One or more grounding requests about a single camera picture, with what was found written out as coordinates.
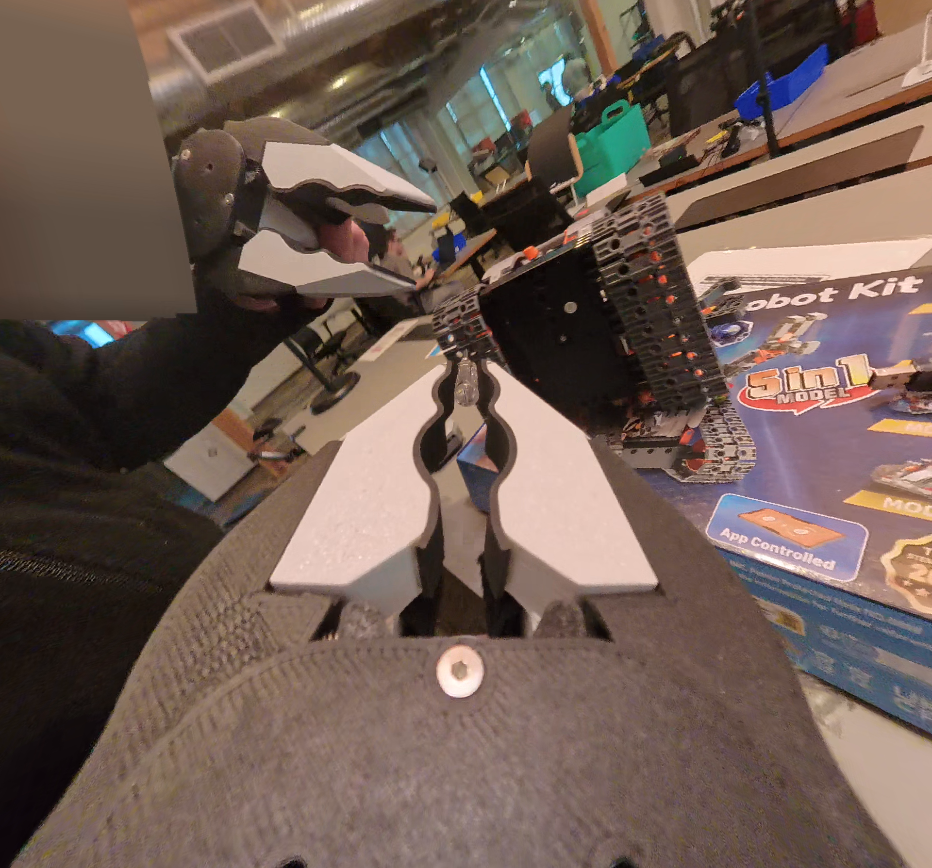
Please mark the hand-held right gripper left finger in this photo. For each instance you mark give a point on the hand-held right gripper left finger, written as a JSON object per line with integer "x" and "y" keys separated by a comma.
{"x": 350, "y": 519}

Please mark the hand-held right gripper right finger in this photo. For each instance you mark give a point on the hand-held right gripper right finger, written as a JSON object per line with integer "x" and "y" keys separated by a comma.
{"x": 575, "y": 519}

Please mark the person's left hand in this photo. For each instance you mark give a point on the person's left hand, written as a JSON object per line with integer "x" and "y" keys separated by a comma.
{"x": 350, "y": 239}

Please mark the person's left forearm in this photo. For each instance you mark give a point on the person's left forearm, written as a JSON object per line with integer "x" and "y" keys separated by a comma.
{"x": 146, "y": 388}

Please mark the small blue storage bin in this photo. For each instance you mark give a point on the small blue storage bin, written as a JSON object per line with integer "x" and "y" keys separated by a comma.
{"x": 787, "y": 82}

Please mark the tracked building-block toy robot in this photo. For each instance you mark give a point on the tracked building-block toy robot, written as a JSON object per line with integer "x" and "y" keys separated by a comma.
{"x": 583, "y": 330}

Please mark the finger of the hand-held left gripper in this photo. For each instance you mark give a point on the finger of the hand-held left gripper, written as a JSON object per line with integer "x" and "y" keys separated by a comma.
{"x": 342, "y": 170}
{"x": 313, "y": 271}

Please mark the black office chair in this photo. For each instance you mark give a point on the black office chair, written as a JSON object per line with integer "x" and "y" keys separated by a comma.
{"x": 707, "y": 82}

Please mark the person's dark clothing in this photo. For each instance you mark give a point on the person's dark clothing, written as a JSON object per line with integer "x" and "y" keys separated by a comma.
{"x": 88, "y": 635}

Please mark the green storage bin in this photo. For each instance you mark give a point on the green storage bin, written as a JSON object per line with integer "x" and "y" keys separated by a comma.
{"x": 612, "y": 148}

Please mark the blue robot kit box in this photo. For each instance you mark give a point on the blue robot kit box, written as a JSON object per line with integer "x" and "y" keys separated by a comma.
{"x": 830, "y": 519}

